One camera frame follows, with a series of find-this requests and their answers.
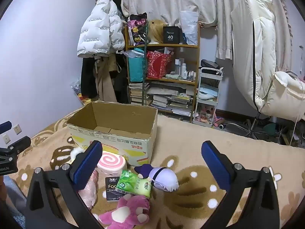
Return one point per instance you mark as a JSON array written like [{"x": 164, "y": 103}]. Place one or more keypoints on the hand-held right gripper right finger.
[{"x": 214, "y": 164}]

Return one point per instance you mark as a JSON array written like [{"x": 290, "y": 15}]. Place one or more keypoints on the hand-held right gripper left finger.
[{"x": 88, "y": 164}]

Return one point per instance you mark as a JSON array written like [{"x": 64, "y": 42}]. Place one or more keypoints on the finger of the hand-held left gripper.
[
  {"x": 20, "y": 144},
  {"x": 6, "y": 127}
]

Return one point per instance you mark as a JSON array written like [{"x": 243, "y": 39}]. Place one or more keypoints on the white fluffy plush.
[{"x": 77, "y": 153}]

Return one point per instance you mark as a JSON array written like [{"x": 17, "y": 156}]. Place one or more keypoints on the cardboard box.
[{"x": 133, "y": 145}]

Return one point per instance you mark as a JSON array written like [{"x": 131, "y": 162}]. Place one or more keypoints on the purple-haired plush doll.
[{"x": 162, "y": 177}]

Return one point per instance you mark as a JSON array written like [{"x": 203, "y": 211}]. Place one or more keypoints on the pink bear plush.
[{"x": 128, "y": 210}]

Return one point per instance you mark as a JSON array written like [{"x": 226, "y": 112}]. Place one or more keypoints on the person's left forearm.
[{"x": 2, "y": 188}]

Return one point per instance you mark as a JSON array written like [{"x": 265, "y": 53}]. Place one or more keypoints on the pink swirl roll plush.
[{"x": 110, "y": 163}]

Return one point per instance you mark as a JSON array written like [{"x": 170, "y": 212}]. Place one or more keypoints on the light pink fluffy plush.
[{"x": 90, "y": 195}]

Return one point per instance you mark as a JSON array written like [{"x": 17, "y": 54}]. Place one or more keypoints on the beige printed blanket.
[{"x": 190, "y": 138}]

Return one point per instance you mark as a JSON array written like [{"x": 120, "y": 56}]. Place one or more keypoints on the black tissue pack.
[{"x": 110, "y": 192}]

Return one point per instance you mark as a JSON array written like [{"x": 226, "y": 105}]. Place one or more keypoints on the green tissue pack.
[{"x": 131, "y": 183}]

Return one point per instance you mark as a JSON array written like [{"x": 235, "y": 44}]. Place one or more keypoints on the red and yellow package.
[{"x": 84, "y": 99}]

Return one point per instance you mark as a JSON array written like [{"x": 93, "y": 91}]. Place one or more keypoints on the light blue cloth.
[{"x": 207, "y": 93}]

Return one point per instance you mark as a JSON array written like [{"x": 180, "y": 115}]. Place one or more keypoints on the pile of books and papers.
[{"x": 171, "y": 100}]

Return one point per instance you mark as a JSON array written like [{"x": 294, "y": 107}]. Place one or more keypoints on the plastic bag with print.
[{"x": 76, "y": 87}]

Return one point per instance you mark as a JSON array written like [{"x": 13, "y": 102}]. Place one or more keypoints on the beige hanging coat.
[{"x": 106, "y": 81}]

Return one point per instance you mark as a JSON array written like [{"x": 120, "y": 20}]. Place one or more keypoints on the black hanging coat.
[{"x": 88, "y": 78}]

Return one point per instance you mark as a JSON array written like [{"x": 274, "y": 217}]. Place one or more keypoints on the stack of books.
[{"x": 138, "y": 93}]

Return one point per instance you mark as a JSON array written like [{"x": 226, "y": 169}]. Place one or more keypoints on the white rolling cart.
[{"x": 212, "y": 72}]

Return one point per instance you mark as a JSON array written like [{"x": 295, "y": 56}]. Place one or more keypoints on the light green towel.
[{"x": 172, "y": 76}]

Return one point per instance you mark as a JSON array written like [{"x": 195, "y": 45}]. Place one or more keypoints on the group of cosmetic bottles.
[{"x": 183, "y": 70}]

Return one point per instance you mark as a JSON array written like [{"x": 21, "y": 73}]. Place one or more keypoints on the dark green pole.
[{"x": 144, "y": 76}]

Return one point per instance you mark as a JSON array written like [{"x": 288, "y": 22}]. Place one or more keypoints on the teal bag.
[{"x": 135, "y": 69}]

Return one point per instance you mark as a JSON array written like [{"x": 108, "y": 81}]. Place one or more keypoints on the red patterned bag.
[{"x": 157, "y": 64}]

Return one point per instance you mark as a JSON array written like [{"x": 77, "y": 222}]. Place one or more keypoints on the cream padded office chair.
[{"x": 250, "y": 52}]

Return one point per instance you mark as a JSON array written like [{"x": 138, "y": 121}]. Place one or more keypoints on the crumpled clear plastic bag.
[{"x": 132, "y": 54}]

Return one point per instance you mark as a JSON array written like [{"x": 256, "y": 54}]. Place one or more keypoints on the wooden shelf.
[{"x": 164, "y": 45}]

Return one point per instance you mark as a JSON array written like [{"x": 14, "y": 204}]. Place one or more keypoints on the black gift bag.
[{"x": 172, "y": 35}]

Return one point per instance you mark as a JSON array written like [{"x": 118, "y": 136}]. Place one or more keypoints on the white puffer jacket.
[{"x": 100, "y": 28}]

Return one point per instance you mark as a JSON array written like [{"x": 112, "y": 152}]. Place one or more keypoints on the colourful printed bag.
[{"x": 137, "y": 28}]

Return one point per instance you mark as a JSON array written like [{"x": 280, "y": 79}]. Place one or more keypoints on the blond wig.
[{"x": 157, "y": 31}]

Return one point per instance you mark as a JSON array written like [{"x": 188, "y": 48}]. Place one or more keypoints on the white wall socket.
[
  {"x": 5, "y": 138},
  {"x": 17, "y": 128}
]

